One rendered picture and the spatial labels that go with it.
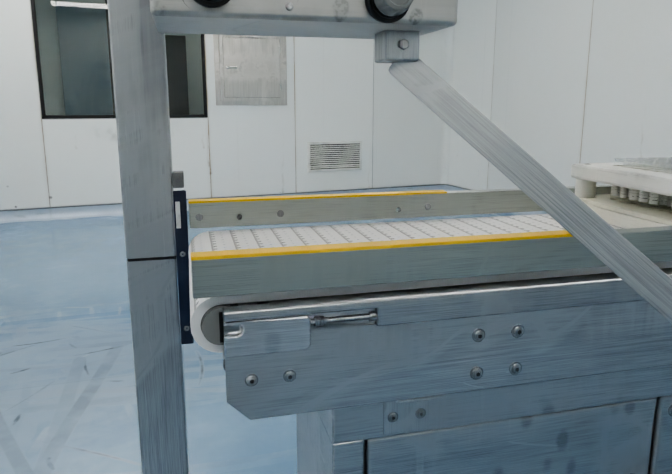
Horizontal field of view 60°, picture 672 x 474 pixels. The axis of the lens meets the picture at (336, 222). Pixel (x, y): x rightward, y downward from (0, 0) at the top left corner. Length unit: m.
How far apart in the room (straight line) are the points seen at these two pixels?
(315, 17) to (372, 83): 5.71
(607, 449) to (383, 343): 0.34
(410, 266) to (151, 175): 0.37
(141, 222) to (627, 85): 4.32
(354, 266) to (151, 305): 0.36
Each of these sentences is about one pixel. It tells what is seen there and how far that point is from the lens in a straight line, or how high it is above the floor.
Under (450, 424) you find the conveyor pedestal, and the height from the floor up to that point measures 0.65.
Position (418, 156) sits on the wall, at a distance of 6.42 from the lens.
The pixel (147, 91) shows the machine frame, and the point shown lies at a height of 0.98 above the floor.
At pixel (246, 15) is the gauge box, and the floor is 1.03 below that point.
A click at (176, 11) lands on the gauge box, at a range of 0.42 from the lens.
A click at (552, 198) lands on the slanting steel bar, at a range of 0.48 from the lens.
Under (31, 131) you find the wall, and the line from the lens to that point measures 5.55.
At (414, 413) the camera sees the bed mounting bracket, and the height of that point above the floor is 0.67.
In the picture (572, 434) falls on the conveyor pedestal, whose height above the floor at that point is 0.61.
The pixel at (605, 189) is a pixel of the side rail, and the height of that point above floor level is 0.85.
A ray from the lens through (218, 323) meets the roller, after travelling 0.49.
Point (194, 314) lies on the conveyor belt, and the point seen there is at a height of 0.80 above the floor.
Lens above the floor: 0.97
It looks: 11 degrees down
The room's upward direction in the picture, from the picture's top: straight up
